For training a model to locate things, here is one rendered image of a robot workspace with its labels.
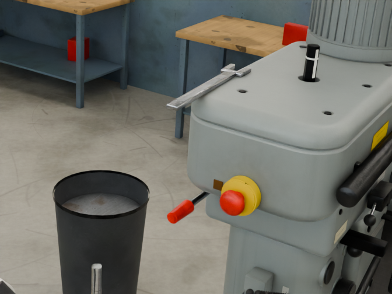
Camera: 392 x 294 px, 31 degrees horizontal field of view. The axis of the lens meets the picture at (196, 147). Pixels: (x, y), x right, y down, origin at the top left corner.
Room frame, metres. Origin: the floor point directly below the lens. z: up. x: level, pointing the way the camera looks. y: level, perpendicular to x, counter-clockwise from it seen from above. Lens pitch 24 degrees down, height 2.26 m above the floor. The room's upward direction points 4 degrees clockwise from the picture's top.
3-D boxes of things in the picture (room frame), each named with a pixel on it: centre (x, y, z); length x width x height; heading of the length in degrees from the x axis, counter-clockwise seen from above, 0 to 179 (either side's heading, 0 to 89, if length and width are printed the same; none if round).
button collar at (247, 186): (0.95, -0.07, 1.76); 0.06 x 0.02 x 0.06; 61
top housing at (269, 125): (1.16, -0.19, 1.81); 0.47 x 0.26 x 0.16; 151
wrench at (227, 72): (1.06, -0.01, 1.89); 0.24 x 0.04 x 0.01; 154
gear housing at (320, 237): (1.19, -0.21, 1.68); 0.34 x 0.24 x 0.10; 151
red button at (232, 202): (0.93, -0.06, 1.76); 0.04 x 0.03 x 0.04; 61
